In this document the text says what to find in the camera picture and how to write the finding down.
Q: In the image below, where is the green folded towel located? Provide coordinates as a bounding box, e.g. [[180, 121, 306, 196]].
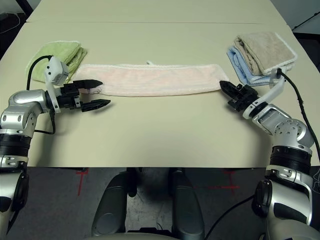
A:
[[25, 39, 88, 83]]

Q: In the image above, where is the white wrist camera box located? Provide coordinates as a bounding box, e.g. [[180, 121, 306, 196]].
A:
[[44, 56, 70, 113], [242, 68, 286, 120]]

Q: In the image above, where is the grey robot waist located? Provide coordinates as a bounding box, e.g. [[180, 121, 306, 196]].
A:
[[84, 228, 182, 240]]

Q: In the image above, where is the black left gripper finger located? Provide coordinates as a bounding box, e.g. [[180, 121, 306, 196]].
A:
[[80, 98, 112, 113], [76, 79, 104, 91]]

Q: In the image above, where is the black table frame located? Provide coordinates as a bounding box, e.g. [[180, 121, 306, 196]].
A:
[[21, 0, 35, 15]]

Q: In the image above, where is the blue folded towel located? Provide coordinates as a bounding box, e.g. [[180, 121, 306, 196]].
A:
[[226, 46, 293, 87]]

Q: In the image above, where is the beige folded towel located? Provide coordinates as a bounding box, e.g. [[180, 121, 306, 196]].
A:
[[233, 31, 298, 76]]

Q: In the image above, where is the grey robot right leg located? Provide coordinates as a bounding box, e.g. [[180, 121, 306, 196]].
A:
[[170, 168, 206, 240]]

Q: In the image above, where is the pink embroidered towel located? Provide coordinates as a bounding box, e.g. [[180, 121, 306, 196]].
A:
[[73, 59, 230, 97]]

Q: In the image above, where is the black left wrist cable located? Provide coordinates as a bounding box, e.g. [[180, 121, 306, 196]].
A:
[[26, 55, 57, 136]]

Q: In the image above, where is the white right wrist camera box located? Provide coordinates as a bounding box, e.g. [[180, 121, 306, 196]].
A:
[[242, 68, 286, 120]]

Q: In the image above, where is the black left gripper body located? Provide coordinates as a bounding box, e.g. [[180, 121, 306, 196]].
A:
[[57, 83, 83, 111]]

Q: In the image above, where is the white cable loop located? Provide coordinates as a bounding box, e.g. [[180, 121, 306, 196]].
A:
[[0, 12, 21, 33]]

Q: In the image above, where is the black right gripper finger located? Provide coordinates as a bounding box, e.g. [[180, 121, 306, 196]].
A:
[[219, 80, 242, 100]]

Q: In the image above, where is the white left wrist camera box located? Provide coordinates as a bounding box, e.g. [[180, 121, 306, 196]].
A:
[[44, 56, 70, 113]]

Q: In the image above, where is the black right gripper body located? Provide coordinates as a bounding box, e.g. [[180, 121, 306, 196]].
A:
[[226, 84, 259, 113]]

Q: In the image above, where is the thin white wire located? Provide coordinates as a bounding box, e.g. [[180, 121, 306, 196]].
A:
[[311, 172, 320, 193]]

